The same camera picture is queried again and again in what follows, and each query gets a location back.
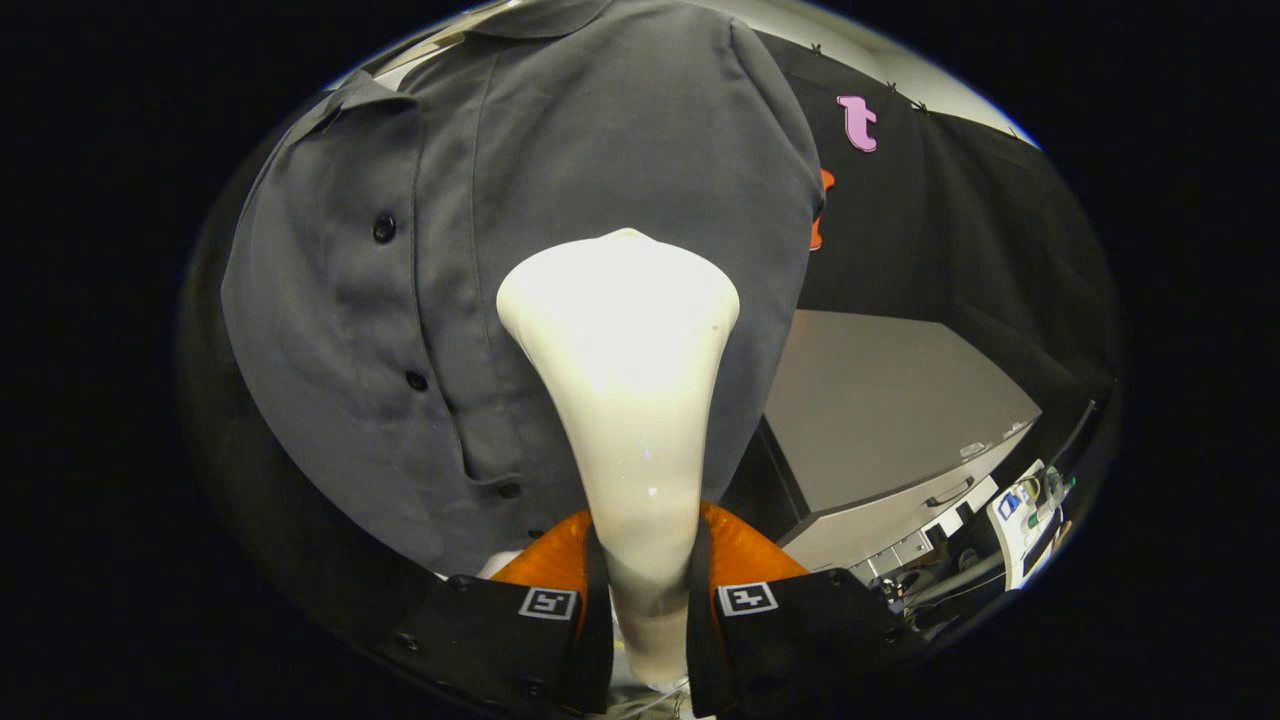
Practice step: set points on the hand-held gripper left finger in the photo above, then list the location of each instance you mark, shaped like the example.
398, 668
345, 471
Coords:
480, 640

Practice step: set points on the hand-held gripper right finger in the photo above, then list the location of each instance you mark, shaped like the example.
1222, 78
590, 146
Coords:
810, 640

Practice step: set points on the white garment steamer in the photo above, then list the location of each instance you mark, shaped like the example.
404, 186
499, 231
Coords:
620, 380

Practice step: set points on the grey polo shirt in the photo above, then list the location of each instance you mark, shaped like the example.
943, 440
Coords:
600, 130

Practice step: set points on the white side table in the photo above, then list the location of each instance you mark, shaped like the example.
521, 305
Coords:
1025, 520

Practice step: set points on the grey cabinet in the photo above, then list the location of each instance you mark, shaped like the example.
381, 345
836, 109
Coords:
880, 400

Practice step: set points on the row of black clips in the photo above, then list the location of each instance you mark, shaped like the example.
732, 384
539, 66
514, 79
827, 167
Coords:
816, 48

